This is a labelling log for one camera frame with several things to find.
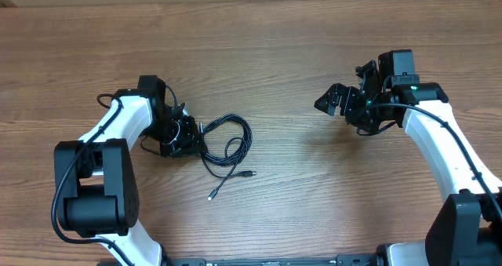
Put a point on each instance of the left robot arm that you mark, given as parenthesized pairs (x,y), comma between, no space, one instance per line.
(96,198)

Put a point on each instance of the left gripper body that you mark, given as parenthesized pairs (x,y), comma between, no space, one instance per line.
(174,137)

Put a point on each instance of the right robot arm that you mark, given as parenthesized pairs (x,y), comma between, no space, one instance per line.
(467,229)

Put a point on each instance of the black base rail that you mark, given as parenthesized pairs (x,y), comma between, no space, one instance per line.
(274,262)

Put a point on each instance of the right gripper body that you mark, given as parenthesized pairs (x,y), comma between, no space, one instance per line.
(371,118)

